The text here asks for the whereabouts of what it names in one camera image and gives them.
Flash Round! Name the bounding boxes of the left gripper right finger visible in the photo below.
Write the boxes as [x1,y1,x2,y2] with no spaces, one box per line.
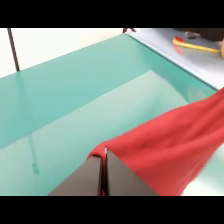
[105,147,160,197]

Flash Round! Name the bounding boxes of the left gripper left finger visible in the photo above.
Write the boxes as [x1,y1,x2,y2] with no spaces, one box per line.
[48,155,103,197]

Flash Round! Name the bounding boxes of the red T-shirt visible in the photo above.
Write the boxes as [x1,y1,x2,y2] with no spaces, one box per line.
[87,88,224,197]

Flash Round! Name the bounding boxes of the black stand pole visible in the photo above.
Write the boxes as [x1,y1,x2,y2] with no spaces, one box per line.
[6,28,21,73]

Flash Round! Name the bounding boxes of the yellow and red stick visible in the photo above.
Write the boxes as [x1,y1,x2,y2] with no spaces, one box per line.
[172,35,223,55]

